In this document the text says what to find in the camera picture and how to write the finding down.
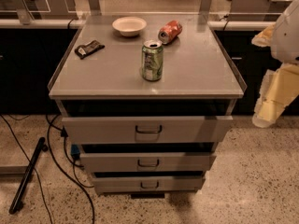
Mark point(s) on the black bar on floor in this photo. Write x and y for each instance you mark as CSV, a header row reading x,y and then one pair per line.
x,y
17,201

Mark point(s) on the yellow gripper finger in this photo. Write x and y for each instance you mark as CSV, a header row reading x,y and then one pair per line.
x,y
263,39
278,90

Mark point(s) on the white bowl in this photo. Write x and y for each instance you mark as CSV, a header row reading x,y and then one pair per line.
x,y
129,26

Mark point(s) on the grey top drawer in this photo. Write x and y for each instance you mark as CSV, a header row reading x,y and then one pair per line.
x,y
128,130

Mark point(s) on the green soda can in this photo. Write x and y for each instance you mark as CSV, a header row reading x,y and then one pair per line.
x,y
152,60

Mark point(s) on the grey drawer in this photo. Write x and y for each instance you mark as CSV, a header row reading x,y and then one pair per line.
x,y
147,162
166,183
128,130

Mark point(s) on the grey bottom drawer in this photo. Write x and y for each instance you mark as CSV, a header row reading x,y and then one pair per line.
x,y
166,183

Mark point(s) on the blue plug adapter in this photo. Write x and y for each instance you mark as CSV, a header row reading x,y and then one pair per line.
x,y
75,152

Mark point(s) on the grey drawer cabinet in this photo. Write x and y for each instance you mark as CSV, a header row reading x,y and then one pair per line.
x,y
198,80

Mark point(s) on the grey right post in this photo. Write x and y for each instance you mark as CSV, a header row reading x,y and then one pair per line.
x,y
206,0

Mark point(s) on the white horizontal rail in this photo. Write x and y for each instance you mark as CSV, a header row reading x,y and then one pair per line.
x,y
75,24

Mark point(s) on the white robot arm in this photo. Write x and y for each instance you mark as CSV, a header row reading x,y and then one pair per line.
x,y
284,45

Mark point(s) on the orange soda can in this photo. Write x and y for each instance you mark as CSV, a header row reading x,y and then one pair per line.
x,y
169,32

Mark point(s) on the dark snack packet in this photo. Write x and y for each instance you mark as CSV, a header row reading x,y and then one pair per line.
x,y
86,50

